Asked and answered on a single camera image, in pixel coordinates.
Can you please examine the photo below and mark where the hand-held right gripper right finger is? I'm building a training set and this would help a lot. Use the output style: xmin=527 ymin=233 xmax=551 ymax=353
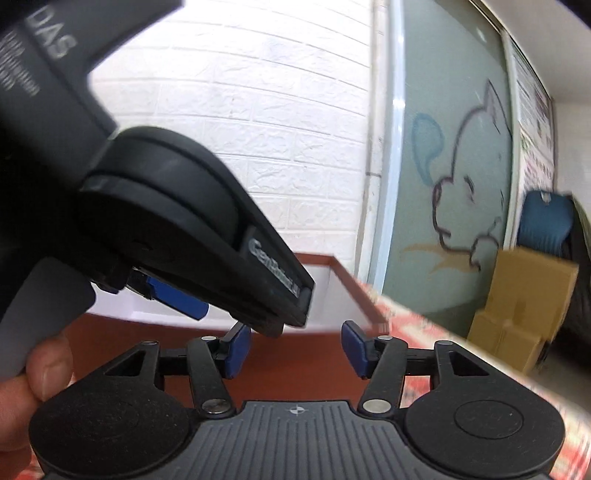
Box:
xmin=341 ymin=320 xmax=512 ymax=415

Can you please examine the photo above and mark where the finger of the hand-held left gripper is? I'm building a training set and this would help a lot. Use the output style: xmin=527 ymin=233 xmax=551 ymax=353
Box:
xmin=154 ymin=184 xmax=317 ymax=336
xmin=126 ymin=267 xmax=209 ymax=321

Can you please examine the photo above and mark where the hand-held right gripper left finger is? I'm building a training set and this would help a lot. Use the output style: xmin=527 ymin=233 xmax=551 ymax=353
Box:
xmin=97 ymin=322 xmax=253 ymax=419

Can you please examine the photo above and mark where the person's left hand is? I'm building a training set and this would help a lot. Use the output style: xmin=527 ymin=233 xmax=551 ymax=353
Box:
xmin=0 ymin=333 xmax=78 ymax=456

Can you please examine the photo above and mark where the cardboard box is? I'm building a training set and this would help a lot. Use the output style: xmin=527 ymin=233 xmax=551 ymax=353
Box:
xmin=484 ymin=247 xmax=581 ymax=334
xmin=466 ymin=308 xmax=551 ymax=376

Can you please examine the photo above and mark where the plaid blanket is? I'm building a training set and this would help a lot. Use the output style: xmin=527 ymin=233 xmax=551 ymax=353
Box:
xmin=355 ymin=279 xmax=591 ymax=480

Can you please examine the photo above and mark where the blue chair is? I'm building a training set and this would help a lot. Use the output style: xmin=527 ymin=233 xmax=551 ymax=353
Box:
xmin=516 ymin=189 xmax=579 ymax=265

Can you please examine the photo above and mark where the green glass drawing board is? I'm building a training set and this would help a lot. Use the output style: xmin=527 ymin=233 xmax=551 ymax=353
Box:
xmin=367 ymin=0 xmax=519 ymax=335

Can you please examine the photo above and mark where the wall poster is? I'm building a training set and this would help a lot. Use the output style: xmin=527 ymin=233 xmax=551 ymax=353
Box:
xmin=502 ymin=32 xmax=556 ymax=246

